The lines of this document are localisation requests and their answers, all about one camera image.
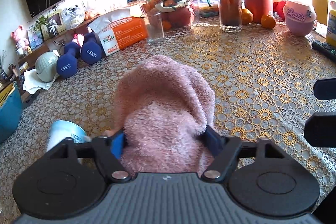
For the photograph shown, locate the wooden TV cabinet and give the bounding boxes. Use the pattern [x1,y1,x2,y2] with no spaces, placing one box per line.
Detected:
[1,1,141,91]

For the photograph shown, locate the small potted grass plant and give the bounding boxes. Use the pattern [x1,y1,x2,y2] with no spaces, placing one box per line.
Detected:
[30,0,57,31]

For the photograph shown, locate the pink plush doll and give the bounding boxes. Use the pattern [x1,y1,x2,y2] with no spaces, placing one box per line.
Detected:
[11,25,29,51]

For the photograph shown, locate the lace tablecloth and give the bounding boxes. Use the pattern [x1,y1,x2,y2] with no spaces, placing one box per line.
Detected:
[1,18,335,223]

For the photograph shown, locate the tangerine near tea bottle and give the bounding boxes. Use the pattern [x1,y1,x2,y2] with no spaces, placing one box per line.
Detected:
[241,8,253,25]

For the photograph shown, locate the blue dumbbell left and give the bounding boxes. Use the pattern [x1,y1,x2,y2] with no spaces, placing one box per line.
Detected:
[56,42,80,79]

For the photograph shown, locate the black remote control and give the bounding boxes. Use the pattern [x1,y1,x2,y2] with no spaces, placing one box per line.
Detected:
[311,40,336,63]

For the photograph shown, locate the glass tea bottle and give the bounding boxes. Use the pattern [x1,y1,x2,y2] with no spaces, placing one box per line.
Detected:
[218,0,243,33]

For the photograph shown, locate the orange white tissue box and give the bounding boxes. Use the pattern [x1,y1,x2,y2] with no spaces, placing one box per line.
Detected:
[88,8,147,56]

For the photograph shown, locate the pink Barbie cup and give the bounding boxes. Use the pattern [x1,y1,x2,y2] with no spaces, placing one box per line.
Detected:
[282,0,317,36]

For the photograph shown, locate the blue dumbbell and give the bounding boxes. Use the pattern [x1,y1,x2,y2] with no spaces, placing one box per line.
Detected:
[80,32,102,65]
[56,42,80,79]

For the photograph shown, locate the pink fluffy towel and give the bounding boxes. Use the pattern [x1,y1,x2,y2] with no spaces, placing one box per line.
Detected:
[114,55,215,174]

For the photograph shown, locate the pink kettlebell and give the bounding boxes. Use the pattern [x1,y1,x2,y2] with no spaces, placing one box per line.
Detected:
[72,34,84,47]

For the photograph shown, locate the pale green ribbed pot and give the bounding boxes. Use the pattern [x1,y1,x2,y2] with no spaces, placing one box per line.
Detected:
[35,52,58,83]

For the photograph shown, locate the empty clear drinking glass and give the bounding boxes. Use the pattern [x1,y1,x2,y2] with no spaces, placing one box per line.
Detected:
[144,11,165,45]

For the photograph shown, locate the white blue plastic bottle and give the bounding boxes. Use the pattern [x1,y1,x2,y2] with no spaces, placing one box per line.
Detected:
[46,120,91,152]

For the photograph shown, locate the white cloth under pot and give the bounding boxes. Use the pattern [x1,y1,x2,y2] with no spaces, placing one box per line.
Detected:
[22,69,59,95]

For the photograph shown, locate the framed photo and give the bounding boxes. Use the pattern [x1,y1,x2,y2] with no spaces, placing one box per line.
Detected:
[40,10,66,41]

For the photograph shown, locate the blue basin yellow strainer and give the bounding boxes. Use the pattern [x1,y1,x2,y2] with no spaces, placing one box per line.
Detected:
[0,81,22,143]

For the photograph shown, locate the tangerine near red bottle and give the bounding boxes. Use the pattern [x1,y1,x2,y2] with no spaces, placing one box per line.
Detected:
[261,15,276,30]

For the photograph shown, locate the glass fruit bowl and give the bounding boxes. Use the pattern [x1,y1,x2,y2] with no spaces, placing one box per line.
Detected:
[137,0,200,31]

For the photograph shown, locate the blue dumbbell right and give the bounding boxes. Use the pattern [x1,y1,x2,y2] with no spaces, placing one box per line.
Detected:
[80,32,102,65]

